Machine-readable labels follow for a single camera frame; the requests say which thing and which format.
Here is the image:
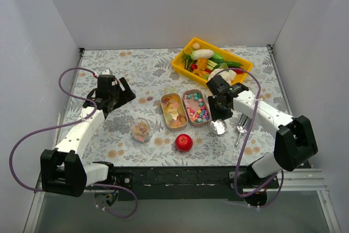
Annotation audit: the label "white eggplant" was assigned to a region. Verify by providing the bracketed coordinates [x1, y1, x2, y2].
[190, 49, 214, 61]

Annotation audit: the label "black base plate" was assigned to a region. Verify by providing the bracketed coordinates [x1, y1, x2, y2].
[84, 162, 279, 201]

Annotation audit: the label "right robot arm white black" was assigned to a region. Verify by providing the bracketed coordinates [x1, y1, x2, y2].
[207, 75, 318, 188]

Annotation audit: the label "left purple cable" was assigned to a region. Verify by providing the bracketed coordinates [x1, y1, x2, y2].
[9, 67, 139, 219]

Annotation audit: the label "red chili pepper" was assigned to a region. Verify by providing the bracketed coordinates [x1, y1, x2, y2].
[233, 68, 244, 74]

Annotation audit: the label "small beige mushroom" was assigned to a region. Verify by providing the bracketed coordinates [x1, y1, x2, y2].
[192, 43, 200, 50]

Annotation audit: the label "yellow plastic bin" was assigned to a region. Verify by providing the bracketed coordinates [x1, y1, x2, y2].
[171, 38, 253, 88]

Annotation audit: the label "beige tray gummy candies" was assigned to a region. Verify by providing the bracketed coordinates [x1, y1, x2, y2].
[160, 93, 188, 131]

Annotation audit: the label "orange yellow pepper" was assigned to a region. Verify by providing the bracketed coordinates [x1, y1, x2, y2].
[193, 58, 208, 77]

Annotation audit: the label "metal scoop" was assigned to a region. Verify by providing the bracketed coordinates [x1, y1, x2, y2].
[235, 114, 251, 147]

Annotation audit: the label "green cucumber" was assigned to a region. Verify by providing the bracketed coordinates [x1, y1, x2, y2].
[210, 58, 242, 68]

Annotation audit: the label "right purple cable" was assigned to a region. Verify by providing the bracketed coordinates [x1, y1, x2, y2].
[218, 68, 284, 208]

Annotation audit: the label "pink tray colourful candies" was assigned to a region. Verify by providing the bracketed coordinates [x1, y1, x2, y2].
[182, 89, 212, 127]

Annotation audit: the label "red apple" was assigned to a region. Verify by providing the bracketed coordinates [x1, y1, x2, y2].
[175, 134, 193, 152]

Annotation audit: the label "clear glass jar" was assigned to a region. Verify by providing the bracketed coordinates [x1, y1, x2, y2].
[131, 117, 152, 144]

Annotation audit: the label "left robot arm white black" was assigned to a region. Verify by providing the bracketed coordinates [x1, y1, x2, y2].
[40, 74, 136, 197]

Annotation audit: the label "purple cable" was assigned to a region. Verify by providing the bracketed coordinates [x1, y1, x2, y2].
[9, 67, 139, 219]
[218, 68, 284, 208]

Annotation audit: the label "aluminium rail frame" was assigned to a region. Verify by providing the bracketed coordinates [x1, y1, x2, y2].
[23, 44, 341, 233]

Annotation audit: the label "white cauliflower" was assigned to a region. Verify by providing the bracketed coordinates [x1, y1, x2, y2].
[208, 68, 237, 85]

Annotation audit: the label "silver jar lid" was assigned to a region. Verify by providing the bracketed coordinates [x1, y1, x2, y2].
[208, 120, 227, 135]

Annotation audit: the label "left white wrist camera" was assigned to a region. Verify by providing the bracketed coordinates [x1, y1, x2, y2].
[100, 69, 113, 77]

